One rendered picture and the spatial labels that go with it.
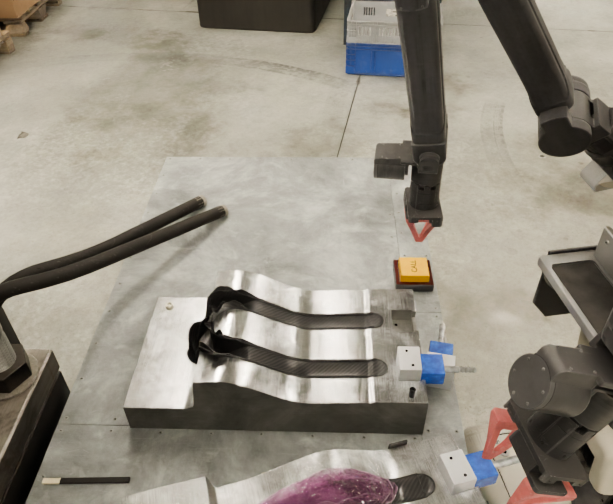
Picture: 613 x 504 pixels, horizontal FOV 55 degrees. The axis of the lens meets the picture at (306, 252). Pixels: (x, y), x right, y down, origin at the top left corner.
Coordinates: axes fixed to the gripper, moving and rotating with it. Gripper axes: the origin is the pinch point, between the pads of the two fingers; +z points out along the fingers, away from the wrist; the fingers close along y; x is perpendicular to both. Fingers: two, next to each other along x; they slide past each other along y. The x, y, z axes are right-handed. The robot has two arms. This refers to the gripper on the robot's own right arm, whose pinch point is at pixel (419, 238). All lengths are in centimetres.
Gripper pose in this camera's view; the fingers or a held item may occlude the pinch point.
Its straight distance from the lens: 124.1
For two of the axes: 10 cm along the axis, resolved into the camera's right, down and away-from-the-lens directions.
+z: 0.3, 7.6, 6.5
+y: -0.5, 6.5, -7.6
